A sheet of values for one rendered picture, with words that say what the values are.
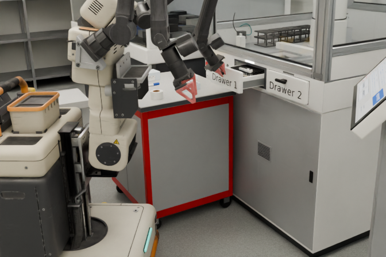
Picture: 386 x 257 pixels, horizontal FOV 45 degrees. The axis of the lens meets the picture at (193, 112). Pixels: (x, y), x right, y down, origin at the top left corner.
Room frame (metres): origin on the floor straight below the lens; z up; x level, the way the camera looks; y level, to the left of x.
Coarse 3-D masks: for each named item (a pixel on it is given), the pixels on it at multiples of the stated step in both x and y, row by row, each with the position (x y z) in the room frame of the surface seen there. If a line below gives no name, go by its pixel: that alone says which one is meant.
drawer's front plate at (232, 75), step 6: (210, 72) 2.49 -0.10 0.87; (228, 72) 2.33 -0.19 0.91; (234, 72) 2.28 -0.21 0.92; (240, 72) 2.25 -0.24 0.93; (210, 78) 2.49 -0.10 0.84; (216, 78) 2.44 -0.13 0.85; (222, 78) 2.38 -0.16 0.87; (228, 78) 2.34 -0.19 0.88; (234, 78) 2.28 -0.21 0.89; (240, 78) 2.24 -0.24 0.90; (222, 84) 2.38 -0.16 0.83; (228, 84) 2.34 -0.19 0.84; (234, 84) 2.28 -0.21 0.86; (240, 84) 2.24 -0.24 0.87; (234, 90) 2.28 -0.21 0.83; (240, 90) 2.24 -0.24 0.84
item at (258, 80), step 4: (244, 64) 2.57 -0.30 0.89; (248, 76) 2.30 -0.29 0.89; (252, 76) 2.30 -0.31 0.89; (256, 76) 2.31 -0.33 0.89; (260, 76) 2.33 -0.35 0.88; (244, 80) 2.28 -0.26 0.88; (248, 80) 2.29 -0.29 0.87; (252, 80) 2.30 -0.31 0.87; (256, 80) 2.31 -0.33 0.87; (260, 80) 2.32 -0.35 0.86; (244, 84) 2.27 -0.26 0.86; (248, 84) 2.29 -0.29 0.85; (252, 84) 2.30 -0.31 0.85; (256, 84) 2.31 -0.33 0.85; (260, 84) 2.32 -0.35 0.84; (244, 88) 2.28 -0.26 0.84
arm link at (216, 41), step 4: (212, 36) 2.27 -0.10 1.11; (216, 36) 2.26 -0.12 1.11; (220, 36) 2.27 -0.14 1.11; (208, 40) 2.26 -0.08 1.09; (212, 40) 2.25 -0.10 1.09; (216, 40) 2.25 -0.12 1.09; (220, 40) 2.25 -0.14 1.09; (200, 44) 2.20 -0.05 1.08; (204, 44) 2.21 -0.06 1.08; (208, 44) 2.24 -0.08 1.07; (212, 44) 2.25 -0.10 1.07; (216, 44) 2.25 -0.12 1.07; (220, 44) 2.26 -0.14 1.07; (224, 44) 2.27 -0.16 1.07; (200, 48) 2.21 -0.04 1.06; (204, 48) 2.22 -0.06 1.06; (216, 48) 2.26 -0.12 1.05
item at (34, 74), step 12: (0, 0) 5.32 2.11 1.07; (12, 0) 5.37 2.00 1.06; (24, 0) 5.43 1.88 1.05; (24, 12) 5.42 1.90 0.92; (0, 36) 5.64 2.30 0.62; (12, 36) 5.62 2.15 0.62; (24, 36) 5.59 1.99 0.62; (36, 36) 5.57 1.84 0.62; (48, 36) 5.54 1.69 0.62; (60, 36) 5.58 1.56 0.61; (24, 48) 5.85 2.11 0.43; (12, 72) 5.73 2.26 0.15; (24, 72) 5.71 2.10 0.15; (36, 72) 5.69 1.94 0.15; (48, 72) 5.68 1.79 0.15; (60, 72) 5.66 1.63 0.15; (36, 84) 5.43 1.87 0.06
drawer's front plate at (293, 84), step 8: (272, 72) 2.25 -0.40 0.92; (272, 80) 2.25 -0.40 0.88; (288, 80) 2.14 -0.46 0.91; (296, 80) 2.09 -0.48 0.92; (304, 80) 2.06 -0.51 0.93; (280, 88) 2.19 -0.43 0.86; (288, 88) 2.14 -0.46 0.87; (296, 88) 2.09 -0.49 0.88; (304, 88) 2.04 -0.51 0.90; (288, 96) 2.14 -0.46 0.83; (296, 96) 2.09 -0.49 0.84; (304, 96) 2.04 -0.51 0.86; (304, 104) 2.04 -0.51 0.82
